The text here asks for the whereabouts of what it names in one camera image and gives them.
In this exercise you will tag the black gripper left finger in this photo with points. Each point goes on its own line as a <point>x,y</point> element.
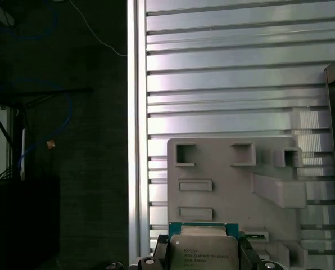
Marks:
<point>162,250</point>

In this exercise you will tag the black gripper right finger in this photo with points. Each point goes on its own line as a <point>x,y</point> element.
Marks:
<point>247,253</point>

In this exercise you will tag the silver CPU with green edge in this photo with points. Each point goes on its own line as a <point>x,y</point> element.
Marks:
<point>204,247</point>

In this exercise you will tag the green RAM stick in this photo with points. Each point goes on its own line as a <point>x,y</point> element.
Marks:
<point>254,234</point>

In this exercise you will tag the grey plastic parts rack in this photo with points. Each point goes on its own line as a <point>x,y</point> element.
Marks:
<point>226,191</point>

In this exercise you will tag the black cabinet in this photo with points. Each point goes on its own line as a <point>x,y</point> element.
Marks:
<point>21,225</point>

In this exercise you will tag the small orange tag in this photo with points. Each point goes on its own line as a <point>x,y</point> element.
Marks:
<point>50,144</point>

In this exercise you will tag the white upright device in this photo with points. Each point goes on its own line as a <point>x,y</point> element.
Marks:
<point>23,152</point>

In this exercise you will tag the black metal desk frame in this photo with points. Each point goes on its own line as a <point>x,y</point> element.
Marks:
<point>72,90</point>

